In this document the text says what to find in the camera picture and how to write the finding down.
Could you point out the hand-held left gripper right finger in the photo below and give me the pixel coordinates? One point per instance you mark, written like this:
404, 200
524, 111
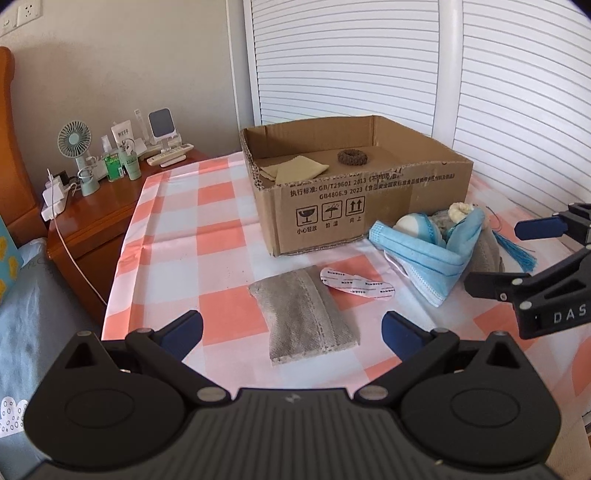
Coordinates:
399, 334

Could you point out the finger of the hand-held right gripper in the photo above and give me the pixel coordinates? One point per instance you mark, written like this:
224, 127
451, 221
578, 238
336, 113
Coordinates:
494, 284
540, 228

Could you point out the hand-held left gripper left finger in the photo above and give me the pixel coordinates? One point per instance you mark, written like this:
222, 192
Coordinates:
184, 332

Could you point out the grey knit cloth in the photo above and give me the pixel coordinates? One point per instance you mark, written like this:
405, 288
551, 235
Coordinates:
489, 254

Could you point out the patterned sachet with blue tassel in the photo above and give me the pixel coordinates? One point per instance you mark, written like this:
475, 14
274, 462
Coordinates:
519, 256

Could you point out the blue face mask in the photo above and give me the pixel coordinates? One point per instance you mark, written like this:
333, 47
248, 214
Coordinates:
429, 263

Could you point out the white fuzzy pompom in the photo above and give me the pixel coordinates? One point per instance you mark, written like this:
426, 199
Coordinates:
459, 212

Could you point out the grey cloth pouch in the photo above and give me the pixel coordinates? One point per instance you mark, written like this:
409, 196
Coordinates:
300, 318

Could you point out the brown cardboard box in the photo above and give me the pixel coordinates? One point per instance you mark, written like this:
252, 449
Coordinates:
369, 203

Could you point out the white pink-printed patch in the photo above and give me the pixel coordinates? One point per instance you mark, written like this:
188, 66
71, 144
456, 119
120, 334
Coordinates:
360, 286

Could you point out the pink white checkered tablecloth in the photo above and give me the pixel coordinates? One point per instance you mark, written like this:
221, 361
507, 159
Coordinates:
184, 240

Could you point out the white louvered door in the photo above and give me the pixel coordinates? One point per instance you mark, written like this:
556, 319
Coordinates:
521, 115
346, 60

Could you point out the wooden nightstand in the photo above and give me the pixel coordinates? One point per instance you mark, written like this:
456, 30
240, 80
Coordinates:
115, 203

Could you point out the blue grey bedding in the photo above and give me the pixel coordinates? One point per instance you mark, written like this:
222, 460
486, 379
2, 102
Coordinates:
37, 323

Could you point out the white remote control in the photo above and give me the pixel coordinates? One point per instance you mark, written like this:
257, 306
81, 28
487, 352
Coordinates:
166, 160
180, 148

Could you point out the green bottle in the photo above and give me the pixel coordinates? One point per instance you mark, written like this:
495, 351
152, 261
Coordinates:
132, 166

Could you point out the brown scrunchie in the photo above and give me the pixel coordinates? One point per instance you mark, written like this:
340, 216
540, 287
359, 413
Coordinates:
340, 158

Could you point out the white charger block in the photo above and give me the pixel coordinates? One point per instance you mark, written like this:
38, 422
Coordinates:
53, 198

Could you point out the yellow and blue pillow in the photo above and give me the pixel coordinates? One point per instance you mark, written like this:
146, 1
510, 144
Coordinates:
7, 263

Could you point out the black adapter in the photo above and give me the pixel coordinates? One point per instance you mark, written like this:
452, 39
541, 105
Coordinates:
65, 178

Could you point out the tan folded cloth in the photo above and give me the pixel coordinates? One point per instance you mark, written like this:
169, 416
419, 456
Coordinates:
295, 170

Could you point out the white tube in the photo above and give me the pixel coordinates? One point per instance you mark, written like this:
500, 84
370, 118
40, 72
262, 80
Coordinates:
122, 134

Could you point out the green desk fan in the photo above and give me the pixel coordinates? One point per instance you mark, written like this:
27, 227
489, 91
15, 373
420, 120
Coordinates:
73, 138

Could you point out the wooden bed headboard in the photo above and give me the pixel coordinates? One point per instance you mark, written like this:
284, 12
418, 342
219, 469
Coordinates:
18, 161

